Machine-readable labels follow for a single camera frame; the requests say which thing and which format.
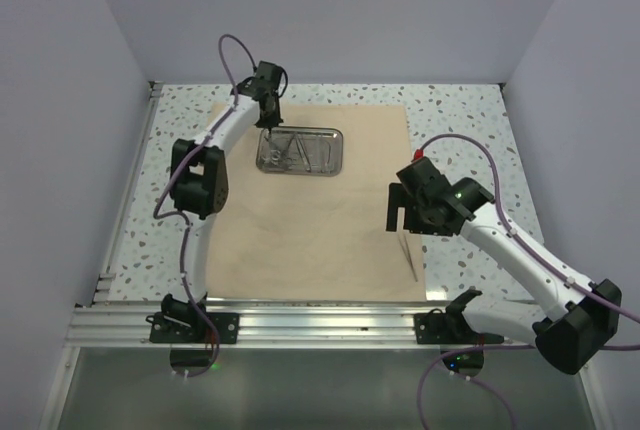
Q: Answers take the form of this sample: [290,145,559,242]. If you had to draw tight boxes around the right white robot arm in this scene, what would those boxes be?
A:
[386,157,622,375]

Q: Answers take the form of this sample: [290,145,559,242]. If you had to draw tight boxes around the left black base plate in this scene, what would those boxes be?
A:
[145,294,240,345]

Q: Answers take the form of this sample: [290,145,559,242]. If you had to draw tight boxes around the steel scalpel handle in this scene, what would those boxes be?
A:
[398,233,418,282]

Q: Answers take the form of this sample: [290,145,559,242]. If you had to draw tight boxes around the beige cloth wrap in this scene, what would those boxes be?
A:
[206,104,425,302]

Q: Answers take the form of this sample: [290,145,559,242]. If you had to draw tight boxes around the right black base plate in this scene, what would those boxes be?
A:
[413,289,484,345]

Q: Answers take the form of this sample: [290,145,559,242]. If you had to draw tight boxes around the steel ring-handled scissors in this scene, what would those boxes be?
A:
[260,130,290,172]

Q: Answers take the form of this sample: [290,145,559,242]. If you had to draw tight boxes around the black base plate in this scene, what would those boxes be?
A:
[145,294,240,345]
[413,289,484,345]

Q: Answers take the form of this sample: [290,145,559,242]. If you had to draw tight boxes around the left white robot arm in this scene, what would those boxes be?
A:
[148,61,288,343]

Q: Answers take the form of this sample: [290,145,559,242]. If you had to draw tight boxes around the aluminium mounting rail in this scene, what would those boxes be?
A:
[64,300,536,350]

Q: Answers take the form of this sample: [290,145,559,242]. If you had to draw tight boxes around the steel pointed tweezers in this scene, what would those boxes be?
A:
[292,132,312,173]

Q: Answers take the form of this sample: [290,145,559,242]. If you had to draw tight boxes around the steel instrument tray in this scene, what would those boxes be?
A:
[256,126,344,177]

